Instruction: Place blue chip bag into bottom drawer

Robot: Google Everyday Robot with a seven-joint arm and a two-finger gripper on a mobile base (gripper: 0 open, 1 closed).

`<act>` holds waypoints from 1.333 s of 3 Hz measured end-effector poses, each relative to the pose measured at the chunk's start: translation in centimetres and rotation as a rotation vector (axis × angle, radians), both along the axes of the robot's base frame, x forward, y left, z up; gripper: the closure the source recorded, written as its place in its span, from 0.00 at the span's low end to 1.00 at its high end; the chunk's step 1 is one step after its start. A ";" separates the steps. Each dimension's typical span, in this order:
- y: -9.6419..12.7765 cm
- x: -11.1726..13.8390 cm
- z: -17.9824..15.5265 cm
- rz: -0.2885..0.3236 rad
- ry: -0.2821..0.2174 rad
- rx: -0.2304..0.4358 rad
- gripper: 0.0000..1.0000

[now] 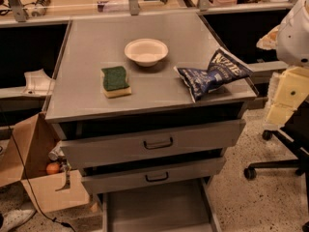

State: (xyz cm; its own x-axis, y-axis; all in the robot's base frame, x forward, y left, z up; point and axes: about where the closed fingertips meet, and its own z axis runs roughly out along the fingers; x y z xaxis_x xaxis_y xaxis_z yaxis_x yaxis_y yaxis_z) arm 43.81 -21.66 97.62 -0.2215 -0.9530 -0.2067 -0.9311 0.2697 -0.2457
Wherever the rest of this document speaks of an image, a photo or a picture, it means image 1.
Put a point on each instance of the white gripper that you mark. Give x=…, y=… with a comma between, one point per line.
x=294, y=41

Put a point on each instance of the blue chip bag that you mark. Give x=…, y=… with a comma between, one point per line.
x=223, y=68

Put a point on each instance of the grey metal drawer cabinet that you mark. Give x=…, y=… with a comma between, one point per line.
x=159, y=100

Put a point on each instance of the bottom grey drawer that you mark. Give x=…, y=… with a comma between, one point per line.
x=176, y=207

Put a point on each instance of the grey drawer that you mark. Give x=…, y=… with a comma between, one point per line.
x=151, y=144
x=150, y=176
x=176, y=207

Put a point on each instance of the top grey drawer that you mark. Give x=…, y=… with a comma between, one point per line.
x=151, y=144

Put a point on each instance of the middle grey drawer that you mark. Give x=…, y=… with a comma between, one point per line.
x=150, y=176

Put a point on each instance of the black office chair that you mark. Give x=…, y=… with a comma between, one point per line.
x=294, y=135

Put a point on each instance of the white paper bowl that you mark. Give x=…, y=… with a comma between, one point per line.
x=146, y=52

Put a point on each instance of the green and yellow sponge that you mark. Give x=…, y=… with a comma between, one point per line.
x=114, y=82

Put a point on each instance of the metal tool in box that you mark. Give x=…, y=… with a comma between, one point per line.
x=65, y=169

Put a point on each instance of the small can in box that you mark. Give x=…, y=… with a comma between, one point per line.
x=56, y=153

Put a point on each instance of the orange fruit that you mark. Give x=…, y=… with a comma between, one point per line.
x=53, y=168

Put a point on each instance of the brown cardboard box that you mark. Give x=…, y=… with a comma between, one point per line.
x=25, y=160

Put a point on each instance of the white shoe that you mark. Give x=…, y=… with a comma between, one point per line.
x=14, y=218

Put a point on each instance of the white plastic bracket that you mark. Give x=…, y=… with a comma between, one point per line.
x=38, y=84

